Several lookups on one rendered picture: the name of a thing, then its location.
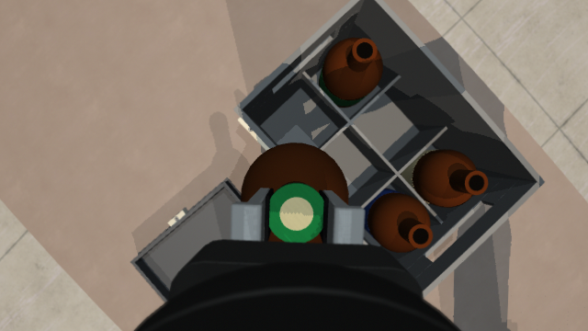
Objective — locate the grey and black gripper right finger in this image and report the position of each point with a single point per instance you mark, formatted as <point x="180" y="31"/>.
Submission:
<point x="342" y="224"/>

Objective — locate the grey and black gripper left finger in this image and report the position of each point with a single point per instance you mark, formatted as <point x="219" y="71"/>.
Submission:
<point x="250" y="220"/>

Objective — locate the grey square tray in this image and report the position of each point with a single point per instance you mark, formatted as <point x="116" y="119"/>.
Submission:
<point x="208" y="221"/>

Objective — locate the grey bottle crate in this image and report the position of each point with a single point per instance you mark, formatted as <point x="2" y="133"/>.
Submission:
<point x="425" y="102"/>

